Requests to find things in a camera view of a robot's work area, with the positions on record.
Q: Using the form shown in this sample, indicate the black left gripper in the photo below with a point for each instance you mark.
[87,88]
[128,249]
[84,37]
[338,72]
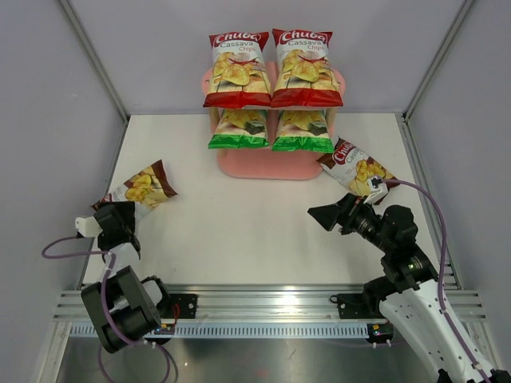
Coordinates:
[126,210]

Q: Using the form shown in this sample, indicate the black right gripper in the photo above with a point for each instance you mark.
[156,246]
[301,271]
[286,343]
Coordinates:
[347,209]

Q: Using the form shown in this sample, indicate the green Chuba chips bag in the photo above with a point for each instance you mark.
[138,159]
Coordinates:
[240,128]
[302,130]

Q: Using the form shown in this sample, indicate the red Chuba chips bag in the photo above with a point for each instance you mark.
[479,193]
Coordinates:
[305,75]
[239,77]

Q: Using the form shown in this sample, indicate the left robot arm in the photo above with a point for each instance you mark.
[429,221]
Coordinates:
[122,307]

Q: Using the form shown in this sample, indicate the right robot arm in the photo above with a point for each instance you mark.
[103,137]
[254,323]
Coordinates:
[408,295]

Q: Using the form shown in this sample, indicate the brown Chuba chips bag left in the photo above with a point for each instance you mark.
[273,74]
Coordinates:
[147,189]

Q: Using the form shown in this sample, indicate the brown chuba chips bag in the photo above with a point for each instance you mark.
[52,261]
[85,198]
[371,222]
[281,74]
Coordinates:
[147,189]
[352,167]

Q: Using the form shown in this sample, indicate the brown Chuba chips bag right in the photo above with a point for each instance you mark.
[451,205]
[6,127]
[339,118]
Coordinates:
[352,167]

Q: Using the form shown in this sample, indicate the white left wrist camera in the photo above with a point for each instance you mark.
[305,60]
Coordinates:
[87,227]

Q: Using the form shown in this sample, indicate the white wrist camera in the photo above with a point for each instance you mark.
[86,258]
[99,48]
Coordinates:
[87,227]
[378,190]

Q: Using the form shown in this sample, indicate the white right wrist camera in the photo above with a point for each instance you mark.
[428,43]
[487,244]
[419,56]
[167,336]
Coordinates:
[378,190]

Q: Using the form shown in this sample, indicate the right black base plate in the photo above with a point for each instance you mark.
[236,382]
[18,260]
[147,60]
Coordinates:
[355,306]

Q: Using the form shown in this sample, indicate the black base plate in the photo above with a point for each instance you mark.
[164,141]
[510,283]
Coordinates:
[355,306]
[180,306]

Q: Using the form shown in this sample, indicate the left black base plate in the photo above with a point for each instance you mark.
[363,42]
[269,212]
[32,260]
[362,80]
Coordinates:
[180,306]

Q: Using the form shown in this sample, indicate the white slotted cable duct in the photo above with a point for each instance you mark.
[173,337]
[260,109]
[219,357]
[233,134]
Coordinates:
[264,331]

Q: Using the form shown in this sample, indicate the aluminium mounting rail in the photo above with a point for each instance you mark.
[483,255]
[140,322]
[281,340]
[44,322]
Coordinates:
[268,303]

